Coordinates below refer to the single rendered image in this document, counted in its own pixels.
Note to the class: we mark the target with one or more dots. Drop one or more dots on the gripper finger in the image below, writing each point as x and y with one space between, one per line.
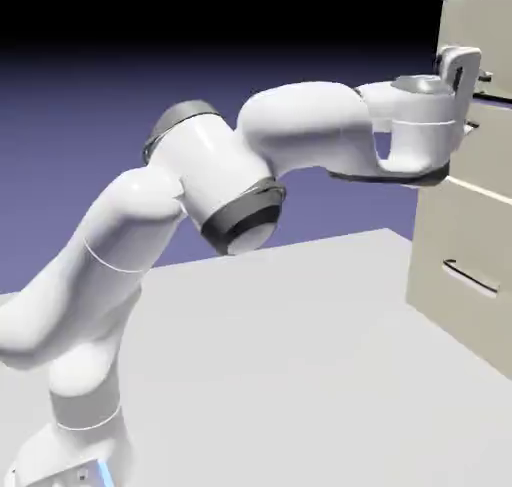
485 77
471 125

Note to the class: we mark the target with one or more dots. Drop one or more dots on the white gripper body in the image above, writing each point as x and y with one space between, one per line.
470 61

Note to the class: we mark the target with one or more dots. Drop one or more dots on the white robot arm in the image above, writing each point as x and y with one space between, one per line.
300 127

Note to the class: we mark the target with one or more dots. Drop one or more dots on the beige drawer front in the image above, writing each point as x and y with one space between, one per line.
460 223
492 147

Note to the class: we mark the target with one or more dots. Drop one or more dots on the beige cabinet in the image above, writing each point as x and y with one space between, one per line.
424 255

